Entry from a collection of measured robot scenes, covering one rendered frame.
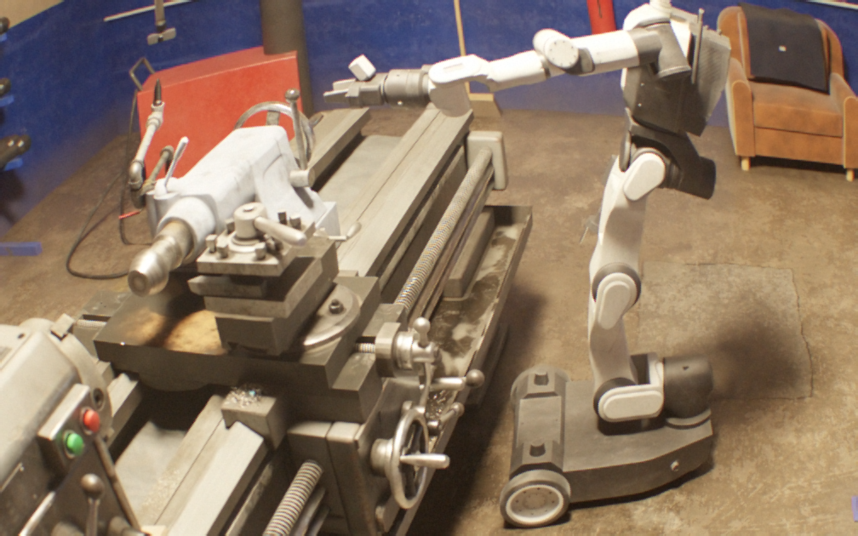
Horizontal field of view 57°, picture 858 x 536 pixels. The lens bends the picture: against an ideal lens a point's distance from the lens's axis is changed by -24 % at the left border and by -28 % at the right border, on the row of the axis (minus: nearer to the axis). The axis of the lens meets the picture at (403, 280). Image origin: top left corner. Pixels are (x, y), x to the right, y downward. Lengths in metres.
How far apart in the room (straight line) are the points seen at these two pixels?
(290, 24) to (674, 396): 2.81
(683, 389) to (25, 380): 2.02
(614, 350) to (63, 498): 1.84
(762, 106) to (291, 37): 2.53
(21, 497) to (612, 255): 1.83
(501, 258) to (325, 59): 3.16
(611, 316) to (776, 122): 2.74
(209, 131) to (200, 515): 3.36
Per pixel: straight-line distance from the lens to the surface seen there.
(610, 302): 2.52
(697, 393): 2.75
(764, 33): 5.20
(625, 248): 2.51
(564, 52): 2.03
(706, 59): 2.28
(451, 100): 2.05
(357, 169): 3.16
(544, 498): 2.67
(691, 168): 2.43
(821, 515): 2.75
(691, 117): 2.32
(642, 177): 2.39
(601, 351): 2.65
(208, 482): 1.67
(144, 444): 2.03
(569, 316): 3.70
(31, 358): 1.18
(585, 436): 2.79
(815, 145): 5.15
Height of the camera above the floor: 1.85
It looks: 27 degrees down
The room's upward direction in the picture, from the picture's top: 7 degrees counter-clockwise
